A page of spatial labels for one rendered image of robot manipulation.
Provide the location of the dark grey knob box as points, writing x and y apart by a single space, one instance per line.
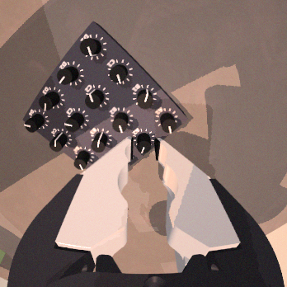
112 93

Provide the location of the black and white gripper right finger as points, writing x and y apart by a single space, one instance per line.
204 218

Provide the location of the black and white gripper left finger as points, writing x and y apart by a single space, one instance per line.
87 218

